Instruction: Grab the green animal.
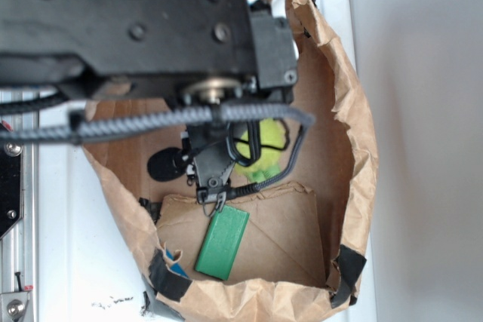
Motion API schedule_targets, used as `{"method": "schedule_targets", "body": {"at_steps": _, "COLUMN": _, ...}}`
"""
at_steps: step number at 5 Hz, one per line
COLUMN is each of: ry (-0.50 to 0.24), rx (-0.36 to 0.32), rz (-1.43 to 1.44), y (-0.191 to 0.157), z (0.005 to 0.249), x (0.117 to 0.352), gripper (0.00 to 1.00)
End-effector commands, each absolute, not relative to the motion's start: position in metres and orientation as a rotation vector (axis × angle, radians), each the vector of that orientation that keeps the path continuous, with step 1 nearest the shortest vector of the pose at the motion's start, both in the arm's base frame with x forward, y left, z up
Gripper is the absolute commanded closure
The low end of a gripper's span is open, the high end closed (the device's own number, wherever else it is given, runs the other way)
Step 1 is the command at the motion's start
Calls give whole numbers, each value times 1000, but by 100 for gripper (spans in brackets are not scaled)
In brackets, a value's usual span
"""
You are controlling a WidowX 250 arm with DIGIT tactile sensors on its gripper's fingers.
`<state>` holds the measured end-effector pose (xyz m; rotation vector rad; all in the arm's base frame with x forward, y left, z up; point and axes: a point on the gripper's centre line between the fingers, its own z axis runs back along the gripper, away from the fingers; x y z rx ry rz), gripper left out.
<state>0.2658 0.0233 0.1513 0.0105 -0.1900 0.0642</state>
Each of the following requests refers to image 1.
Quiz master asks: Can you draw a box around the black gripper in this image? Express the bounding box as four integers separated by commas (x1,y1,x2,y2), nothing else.
1,0,297,103

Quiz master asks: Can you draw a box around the green plush animal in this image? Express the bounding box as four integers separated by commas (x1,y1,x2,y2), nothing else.
235,118,290,182

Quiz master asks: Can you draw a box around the brown paper bag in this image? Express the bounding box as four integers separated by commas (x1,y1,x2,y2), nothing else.
84,0,379,321

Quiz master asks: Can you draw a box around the grey braided cable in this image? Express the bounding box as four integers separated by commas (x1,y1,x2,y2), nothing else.
0,104,316,199

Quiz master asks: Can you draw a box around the aluminium frame rail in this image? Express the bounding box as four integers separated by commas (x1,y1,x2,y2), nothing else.
0,87,40,322

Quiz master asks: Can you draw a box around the green rectangular block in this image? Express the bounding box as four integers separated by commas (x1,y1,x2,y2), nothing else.
194,206,250,281

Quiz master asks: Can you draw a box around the metal corner bracket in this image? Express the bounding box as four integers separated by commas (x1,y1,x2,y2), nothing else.
1,292,32,322

